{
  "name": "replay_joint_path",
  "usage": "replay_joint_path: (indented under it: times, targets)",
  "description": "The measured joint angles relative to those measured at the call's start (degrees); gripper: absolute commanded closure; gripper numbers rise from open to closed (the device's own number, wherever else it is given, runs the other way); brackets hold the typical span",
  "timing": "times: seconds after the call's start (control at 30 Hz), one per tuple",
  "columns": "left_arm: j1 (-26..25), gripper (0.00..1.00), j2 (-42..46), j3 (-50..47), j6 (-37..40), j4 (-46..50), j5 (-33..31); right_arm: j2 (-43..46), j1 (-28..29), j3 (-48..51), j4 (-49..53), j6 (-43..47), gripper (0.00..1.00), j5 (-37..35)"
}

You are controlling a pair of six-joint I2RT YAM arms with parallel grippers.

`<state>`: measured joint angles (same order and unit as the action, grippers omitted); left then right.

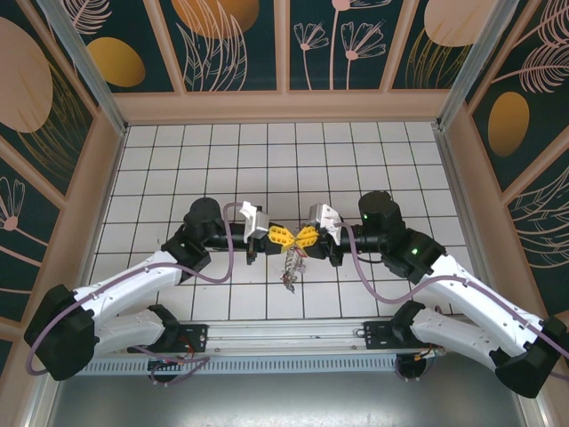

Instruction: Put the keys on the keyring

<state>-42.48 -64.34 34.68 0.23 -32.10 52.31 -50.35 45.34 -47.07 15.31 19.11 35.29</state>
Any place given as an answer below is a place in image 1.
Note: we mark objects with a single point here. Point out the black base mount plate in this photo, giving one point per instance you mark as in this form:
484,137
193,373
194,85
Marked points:
378,333
193,333

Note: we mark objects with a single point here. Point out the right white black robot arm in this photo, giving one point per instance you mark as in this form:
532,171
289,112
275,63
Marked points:
467,289

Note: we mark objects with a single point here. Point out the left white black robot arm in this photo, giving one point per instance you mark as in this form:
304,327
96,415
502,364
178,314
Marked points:
129,280

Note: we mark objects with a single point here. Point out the aluminium frame post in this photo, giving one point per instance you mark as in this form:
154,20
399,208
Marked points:
86,66
473,66

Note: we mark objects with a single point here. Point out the aluminium side rail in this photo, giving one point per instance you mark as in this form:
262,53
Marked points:
457,200

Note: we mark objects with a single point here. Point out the grey metal sheet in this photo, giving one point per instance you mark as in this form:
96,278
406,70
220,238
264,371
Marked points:
266,400

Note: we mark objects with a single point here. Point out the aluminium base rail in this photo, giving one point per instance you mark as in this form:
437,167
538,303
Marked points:
284,335

